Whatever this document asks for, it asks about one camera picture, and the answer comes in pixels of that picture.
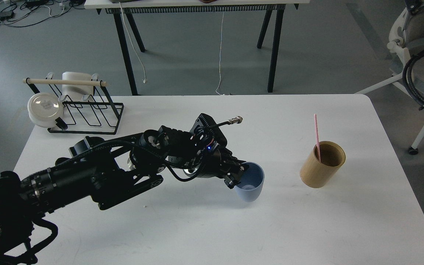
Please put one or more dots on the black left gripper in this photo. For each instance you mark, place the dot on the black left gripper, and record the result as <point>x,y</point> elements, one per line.
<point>218,161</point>

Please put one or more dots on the blue plastic cup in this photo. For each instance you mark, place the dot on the blue plastic cup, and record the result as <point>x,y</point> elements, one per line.
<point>252,182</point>

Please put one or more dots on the pink chopstick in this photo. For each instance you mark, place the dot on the pink chopstick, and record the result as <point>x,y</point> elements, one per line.
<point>317,137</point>

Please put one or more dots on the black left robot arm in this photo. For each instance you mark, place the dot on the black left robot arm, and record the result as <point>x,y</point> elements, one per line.
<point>110,172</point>

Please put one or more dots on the white cup on rack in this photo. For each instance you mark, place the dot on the white cup on rack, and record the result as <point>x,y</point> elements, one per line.
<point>76,92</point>

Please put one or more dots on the bamboo cylinder holder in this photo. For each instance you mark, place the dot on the bamboo cylinder holder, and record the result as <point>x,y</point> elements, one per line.
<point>322,164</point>

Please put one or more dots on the black wire dish rack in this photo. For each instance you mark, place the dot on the black wire dish rack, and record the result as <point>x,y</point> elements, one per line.
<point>98,115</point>

